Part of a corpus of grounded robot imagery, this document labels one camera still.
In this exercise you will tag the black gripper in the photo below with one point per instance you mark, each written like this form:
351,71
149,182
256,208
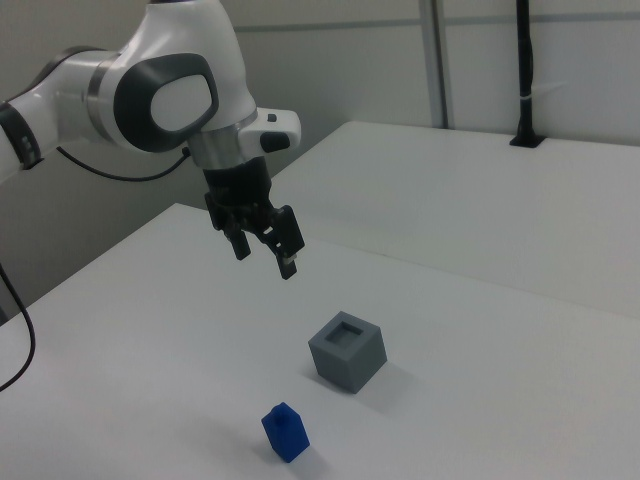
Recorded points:
240,187

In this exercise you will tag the blue block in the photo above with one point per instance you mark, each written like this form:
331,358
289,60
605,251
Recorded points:
287,437

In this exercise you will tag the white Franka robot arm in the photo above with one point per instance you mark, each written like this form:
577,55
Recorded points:
130,55

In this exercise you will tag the grey hollow cuboid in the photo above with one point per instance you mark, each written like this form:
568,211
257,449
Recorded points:
350,365

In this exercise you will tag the grey partition post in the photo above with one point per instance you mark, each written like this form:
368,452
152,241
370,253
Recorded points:
442,65

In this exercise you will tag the black camera pole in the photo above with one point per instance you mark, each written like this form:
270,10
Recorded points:
525,60

